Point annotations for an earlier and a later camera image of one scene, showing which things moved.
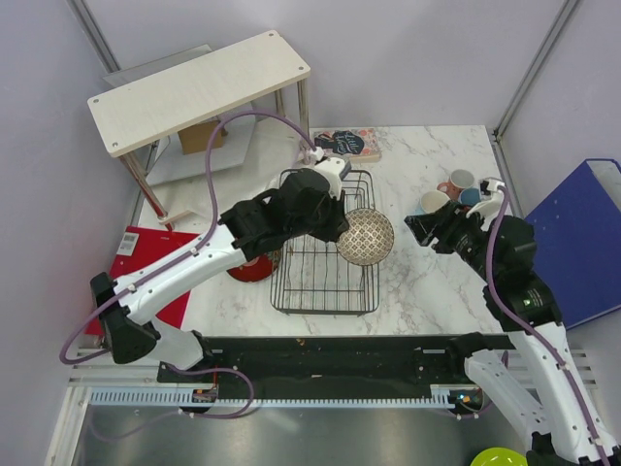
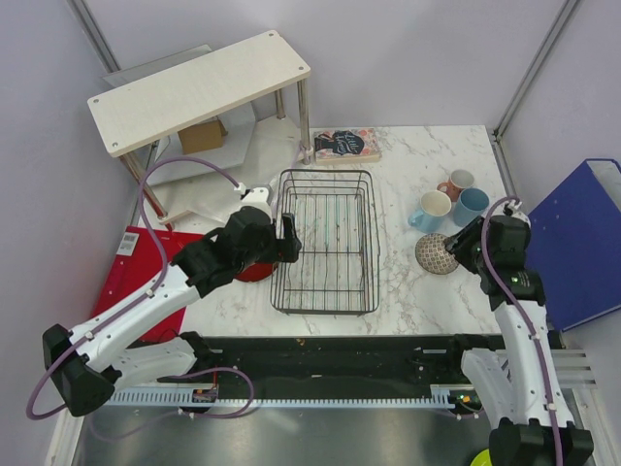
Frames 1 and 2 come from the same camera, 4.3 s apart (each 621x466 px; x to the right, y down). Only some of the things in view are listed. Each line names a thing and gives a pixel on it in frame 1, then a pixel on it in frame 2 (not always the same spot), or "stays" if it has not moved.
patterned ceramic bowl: (369, 238) → (433, 255)
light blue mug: (430, 201) stays
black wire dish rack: (310, 276) stays
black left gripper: (339, 223) → (282, 249)
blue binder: (577, 239) stays
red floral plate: (257, 269) stays
